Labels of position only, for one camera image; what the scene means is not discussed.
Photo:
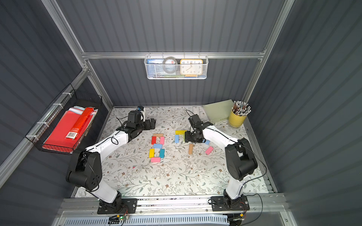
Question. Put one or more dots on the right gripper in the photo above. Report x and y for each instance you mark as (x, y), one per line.
(193, 137)

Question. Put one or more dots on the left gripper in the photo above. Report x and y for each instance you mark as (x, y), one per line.
(151, 124)

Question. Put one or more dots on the yellow block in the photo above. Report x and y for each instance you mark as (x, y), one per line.
(181, 132)
(152, 153)

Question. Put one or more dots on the red block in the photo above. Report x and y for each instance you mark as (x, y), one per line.
(153, 140)

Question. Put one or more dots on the numbered wood block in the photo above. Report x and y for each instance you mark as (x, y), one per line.
(158, 134)

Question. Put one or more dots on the yellow block front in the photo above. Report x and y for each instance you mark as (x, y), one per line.
(152, 153)

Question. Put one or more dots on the teal block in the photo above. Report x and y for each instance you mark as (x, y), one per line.
(162, 153)

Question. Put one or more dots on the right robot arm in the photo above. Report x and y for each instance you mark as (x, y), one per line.
(240, 159)

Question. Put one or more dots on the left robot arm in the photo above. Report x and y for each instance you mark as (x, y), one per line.
(85, 167)

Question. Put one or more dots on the pale green book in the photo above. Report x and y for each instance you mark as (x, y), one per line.
(219, 111)

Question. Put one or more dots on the yellow pencil cup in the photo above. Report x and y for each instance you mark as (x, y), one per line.
(236, 119)

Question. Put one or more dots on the orange alarm clock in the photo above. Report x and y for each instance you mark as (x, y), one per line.
(191, 67)

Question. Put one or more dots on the red folders stack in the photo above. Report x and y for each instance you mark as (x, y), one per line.
(70, 130)

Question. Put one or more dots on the white wire wall basket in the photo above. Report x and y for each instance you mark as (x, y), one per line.
(154, 69)

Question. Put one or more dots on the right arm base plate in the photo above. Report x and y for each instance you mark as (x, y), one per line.
(224, 203)

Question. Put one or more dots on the black wire side basket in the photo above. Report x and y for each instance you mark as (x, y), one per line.
(45, 126)

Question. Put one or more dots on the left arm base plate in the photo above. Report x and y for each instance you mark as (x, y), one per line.
(119, 206)

